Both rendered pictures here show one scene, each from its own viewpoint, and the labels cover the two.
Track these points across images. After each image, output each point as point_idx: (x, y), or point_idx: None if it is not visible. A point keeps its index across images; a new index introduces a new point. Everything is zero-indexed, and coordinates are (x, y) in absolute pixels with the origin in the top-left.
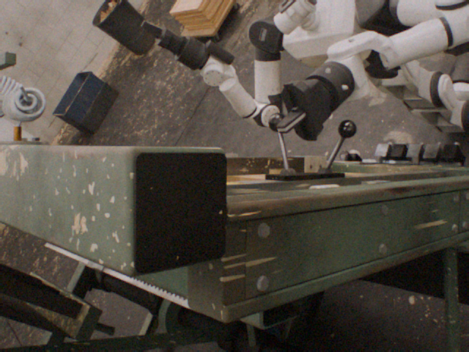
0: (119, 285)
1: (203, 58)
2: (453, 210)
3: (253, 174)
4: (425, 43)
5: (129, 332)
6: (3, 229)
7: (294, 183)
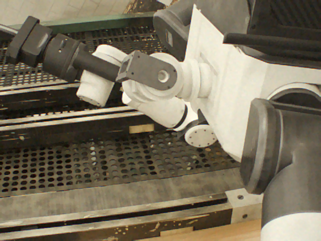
0: None
1: (70, 76)
2: None
3: (129, 240)
4: None
5: (185, 158)
6: (133, 2)
7: None
